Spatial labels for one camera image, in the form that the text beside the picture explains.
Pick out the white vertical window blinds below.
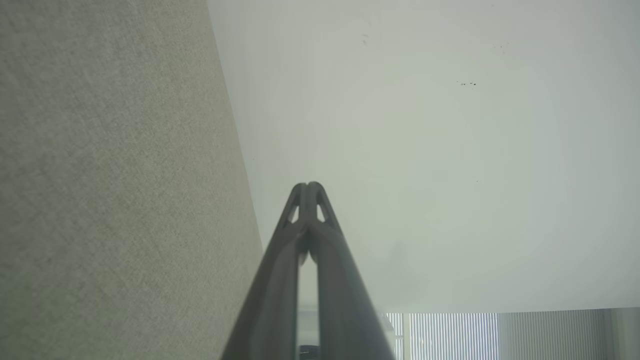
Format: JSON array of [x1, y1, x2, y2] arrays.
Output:
[[384, 309, 617, 360]]

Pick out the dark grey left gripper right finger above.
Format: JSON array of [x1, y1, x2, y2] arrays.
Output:
[[307, 182, 396, 360]]

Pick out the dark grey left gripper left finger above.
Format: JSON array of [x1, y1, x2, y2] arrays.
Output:
[[220, 182, 307, 360]]

